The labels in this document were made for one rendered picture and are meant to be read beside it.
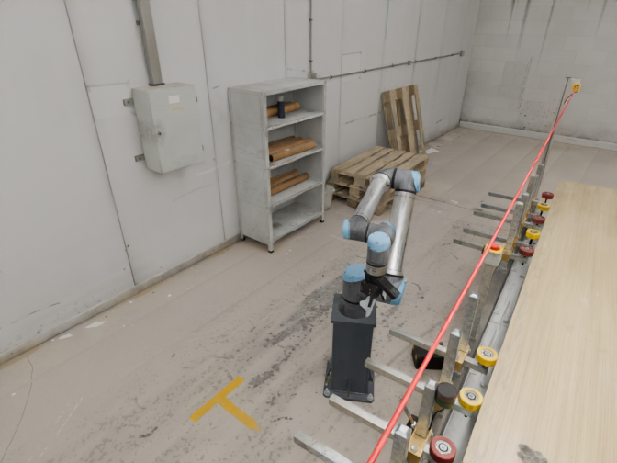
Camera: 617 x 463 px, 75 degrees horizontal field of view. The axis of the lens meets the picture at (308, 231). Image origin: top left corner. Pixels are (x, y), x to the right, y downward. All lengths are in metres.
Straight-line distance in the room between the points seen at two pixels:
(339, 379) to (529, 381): 1.22
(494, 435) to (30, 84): 2.98
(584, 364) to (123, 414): 2.42
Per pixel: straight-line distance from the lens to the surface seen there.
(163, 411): 2.81
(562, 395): 1.82
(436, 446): 1.51
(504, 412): 1.67
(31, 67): 3.08
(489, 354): 1.85
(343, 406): 1.60
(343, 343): 2.44
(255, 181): 3.86
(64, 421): 3.00
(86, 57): 3.20
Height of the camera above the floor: 2.11
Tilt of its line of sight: 28 degrees down
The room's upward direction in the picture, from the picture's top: straight up
